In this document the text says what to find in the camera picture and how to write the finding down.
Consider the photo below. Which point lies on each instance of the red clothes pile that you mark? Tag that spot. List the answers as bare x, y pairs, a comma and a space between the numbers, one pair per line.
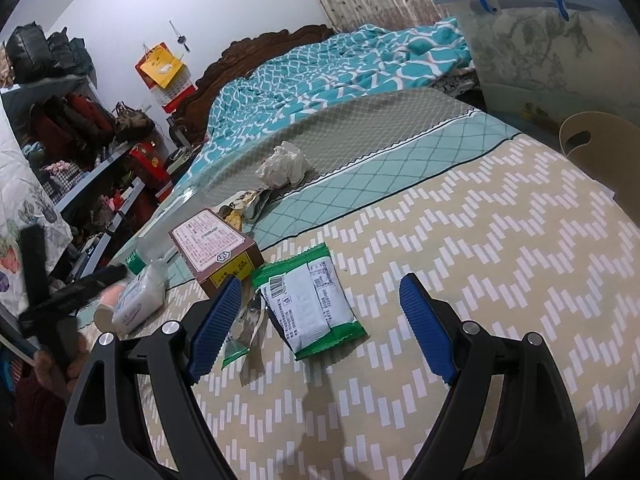
70, 120

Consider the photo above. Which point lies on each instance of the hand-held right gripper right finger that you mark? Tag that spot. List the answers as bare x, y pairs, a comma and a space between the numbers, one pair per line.
425, 330

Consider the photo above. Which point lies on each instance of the beige chevron bed sheet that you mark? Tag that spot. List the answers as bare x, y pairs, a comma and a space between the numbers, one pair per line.
450, 260

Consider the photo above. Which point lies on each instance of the person's left forearm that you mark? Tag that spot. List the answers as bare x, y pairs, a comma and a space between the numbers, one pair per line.
40, 420

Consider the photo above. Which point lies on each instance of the brown handbag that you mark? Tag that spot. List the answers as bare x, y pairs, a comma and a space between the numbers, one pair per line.
132, 121

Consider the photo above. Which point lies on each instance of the beige trash bin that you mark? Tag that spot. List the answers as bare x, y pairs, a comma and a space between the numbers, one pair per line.
590, 145

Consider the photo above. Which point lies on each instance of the snack wrapper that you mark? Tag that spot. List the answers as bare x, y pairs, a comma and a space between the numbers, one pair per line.
245, 205

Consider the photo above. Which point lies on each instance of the red box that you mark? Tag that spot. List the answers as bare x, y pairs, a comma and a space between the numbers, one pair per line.
146, 167

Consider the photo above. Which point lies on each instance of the green white snack packet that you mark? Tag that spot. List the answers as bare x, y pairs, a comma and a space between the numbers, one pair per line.
315, 305

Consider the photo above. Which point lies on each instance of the clear plastic bottle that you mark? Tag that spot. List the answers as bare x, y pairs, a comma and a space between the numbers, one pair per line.
160, 232

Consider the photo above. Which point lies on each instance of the brown medicine box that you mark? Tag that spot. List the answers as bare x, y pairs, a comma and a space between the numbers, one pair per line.
212, 252

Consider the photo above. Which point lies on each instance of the person's left hand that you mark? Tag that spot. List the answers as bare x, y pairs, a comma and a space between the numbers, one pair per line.
75, 355

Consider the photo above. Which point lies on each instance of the white floral quilt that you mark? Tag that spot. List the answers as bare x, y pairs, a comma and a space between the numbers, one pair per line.
25, 200

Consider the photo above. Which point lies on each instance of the small pink bottle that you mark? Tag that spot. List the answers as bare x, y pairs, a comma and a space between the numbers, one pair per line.
107, 300

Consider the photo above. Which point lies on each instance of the hanging keys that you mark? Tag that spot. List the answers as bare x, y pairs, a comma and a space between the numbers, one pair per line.
179, 37

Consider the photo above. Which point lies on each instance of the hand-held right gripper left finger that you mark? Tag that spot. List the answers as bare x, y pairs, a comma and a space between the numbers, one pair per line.
216, 329

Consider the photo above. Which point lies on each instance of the teal patterned blanket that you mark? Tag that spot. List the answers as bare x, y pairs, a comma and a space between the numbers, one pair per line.
325, 70

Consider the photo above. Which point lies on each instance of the yellow red wall calendar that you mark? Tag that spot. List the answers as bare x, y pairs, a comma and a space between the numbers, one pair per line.
162, 72

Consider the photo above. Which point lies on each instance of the carved wooden headboard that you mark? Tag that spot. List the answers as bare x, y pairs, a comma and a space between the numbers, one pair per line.
240, 52

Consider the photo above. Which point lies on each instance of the small torn green wrapper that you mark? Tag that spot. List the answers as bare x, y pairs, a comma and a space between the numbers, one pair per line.
241, 332

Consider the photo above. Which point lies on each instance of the grey metal shelf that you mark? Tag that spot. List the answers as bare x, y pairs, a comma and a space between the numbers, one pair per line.
95, 175

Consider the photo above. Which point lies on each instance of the white tissue pack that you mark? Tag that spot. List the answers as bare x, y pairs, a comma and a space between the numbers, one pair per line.
140, 295

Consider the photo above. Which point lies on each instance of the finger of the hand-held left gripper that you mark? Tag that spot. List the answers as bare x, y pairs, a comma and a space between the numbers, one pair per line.
33, 260
75, 291

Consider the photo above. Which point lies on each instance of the black bag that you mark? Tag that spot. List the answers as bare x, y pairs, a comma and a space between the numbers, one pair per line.
27, 52

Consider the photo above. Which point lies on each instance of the dark grey bag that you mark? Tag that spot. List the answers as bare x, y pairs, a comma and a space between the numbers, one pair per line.
72, 52

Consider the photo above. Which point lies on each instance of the white tissue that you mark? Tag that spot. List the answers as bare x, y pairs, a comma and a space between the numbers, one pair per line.
282, 164

